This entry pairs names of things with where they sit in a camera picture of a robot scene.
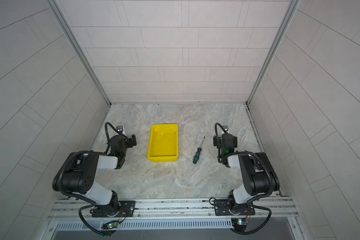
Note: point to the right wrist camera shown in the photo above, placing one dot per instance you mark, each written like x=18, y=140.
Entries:
x=225, y=128

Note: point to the green handled screwdriver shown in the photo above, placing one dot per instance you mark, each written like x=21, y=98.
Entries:
x=198, y=152

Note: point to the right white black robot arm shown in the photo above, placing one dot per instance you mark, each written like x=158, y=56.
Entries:
x=258, y=175

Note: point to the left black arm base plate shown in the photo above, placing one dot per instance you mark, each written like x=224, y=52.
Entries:
x=114, y=209

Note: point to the yellow plastic bin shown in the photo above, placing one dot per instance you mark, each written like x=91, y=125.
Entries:
x=164, y=143

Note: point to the right small circuit board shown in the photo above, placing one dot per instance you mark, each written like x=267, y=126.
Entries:
x=239, y=225

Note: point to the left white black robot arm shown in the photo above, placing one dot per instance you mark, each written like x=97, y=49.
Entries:
x=76, y=178

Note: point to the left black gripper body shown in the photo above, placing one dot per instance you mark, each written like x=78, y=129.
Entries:
x=129, y=143

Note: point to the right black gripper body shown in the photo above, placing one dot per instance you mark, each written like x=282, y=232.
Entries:
x=219, y=140

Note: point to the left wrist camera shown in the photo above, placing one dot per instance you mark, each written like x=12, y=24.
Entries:
x=120, y=130

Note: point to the left small circuit board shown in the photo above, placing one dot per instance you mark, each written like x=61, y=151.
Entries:
x=110, y=225

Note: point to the aluminium mounting rail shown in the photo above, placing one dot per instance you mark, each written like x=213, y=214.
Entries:
x=176, y=209

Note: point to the small circuit board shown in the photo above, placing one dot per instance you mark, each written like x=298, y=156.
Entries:
x=110, y=225
x=239, y=225

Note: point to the white ventilation grille strip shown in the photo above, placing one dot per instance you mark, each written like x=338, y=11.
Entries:
x=152, y=224

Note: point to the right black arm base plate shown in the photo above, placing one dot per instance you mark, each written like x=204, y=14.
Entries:
x=222, y=208

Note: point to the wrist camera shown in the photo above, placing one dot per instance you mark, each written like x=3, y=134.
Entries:
x=225, y=128
x=120, y=130

